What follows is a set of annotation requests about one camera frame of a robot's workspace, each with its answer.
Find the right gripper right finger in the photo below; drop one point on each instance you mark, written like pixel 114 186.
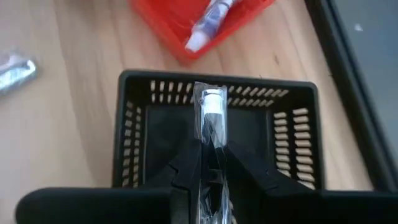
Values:
pixel 311 207

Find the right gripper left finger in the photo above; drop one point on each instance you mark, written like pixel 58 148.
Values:
pixel 109 205

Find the clear-wrapped black white tube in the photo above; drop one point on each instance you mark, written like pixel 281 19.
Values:
pixel 211 102

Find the white blue toothpaste tube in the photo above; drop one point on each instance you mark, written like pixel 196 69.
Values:
pixel 205 28

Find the black plastic basket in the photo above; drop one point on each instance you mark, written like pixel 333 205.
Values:
pixel 248 130

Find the silver wrapped stick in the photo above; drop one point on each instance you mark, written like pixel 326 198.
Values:
pixel 15 74

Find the red plastic basket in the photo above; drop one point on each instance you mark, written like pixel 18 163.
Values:
pixel 168 25

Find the black aluminium table frame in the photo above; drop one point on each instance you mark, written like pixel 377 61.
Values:
pixel 346 77

